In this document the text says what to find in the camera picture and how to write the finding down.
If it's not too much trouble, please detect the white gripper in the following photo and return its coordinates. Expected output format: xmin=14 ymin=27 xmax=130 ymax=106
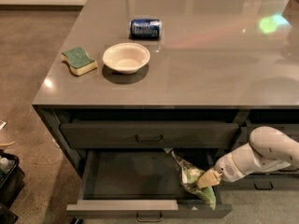
xmin=197 ymin=153 xmax=245 ymax=189

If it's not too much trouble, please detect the green jalapeno chip bag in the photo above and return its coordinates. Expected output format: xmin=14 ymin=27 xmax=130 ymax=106
xmin=171 ymin=151 xmax=217 ymax=210

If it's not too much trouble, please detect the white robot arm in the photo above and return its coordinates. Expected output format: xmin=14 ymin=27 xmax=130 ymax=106
xmin=197 ymin=126 xmax=299 ymax=189

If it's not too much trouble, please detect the right bottom drawer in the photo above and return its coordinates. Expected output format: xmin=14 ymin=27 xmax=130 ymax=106
xmin=218 ymin=175 xmax=299 ymax=190

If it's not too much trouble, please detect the open middle drawer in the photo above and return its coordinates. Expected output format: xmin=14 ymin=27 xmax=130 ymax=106
xmin=67 ymin=149 xmax=232 ymax=220

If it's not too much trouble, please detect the closed top drawer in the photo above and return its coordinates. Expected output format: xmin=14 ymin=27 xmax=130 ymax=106
xmin=60 ymin=121 xmax=239 ymax=148

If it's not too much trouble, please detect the grey counter cabinet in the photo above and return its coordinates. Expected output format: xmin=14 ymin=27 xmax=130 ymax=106
xmin=33 ymin=0 xmax=298 ymax=171

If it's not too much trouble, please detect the blue soda can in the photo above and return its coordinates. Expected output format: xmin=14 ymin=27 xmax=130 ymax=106
xmin=130 ymin=19 xmax=162 ymax=39

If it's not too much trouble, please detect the green and yellow sponge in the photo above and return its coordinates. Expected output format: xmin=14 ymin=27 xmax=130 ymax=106
xmin=62 ymin=47 xmax=98 ymax=76

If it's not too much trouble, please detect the black bin with bottles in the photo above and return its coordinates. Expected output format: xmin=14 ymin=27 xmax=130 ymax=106
xmin=0 ymin=152 xmax=24 ymax=224

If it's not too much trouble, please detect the middle drawer handle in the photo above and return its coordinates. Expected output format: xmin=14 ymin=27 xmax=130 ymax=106
xmin=136 ymin=211 xmax=163 ymax=223

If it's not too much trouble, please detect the drawer handle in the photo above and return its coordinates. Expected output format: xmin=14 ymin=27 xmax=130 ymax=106
xmin=136 ymin=211 xmax=163 ymax=223
xmin=135 ymin=134 xmax=164 ymax=143

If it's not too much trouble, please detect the top drawer handle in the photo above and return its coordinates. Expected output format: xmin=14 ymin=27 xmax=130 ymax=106
xmin=135 ymin=134 xmax=164 ymax=143

